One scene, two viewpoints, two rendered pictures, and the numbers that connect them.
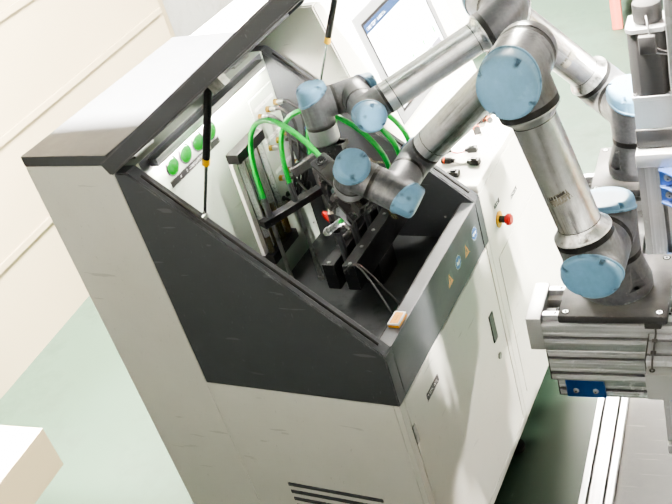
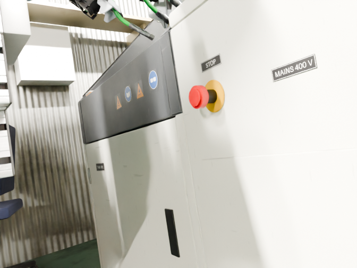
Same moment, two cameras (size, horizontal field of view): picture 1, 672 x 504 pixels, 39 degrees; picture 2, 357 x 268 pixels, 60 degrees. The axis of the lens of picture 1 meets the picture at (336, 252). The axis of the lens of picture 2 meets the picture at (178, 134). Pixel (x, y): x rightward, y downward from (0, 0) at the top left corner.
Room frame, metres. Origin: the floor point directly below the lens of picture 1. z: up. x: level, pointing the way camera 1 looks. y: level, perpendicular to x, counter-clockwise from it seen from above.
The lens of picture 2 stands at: (2.52, -0.97, 0.73)
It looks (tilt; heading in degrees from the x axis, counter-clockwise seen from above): 2 degrees up; 112
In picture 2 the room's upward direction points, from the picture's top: 9 degrees counter-clockwise
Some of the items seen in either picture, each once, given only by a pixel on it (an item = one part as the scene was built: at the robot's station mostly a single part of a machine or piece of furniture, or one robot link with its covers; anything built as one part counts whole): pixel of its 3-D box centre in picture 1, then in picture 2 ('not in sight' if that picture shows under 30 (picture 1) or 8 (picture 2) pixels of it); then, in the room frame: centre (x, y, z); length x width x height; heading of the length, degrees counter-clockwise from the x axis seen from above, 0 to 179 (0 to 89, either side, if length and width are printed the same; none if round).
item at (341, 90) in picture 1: (356, 94); not in sight; (2.14, -0.16, 1.43); 0.11 x 0.11 x 0.08; 3
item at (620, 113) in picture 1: (631, 107); not in sight; (2.07, -0.80, 1.20); 0.13 x 0.12 x 0.14; 3
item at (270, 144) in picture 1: (279, 139); not in sight; (2.53, 0.05, 1.20); 0.13 x 0.03 x 0.31; 145
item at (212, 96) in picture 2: (505, 219); (204, 96); (2.39, -0.51, 0.80); 0.05 x 0.04 x 0.05; 145
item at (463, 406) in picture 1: (471, 411); (135, 255); (2.03, -0.23, 0.44); 0.65 x 0.02 x 0.68; 145
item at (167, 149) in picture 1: (211, 109); not in sight; (2.33, 0.19, 1.43); 0.54 x 0.03 x 0.02; 145
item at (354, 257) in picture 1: (369, 251); not in sight; (2.28, -0.09, 0.91); 0.34 x 0.10 x 0.15; 145
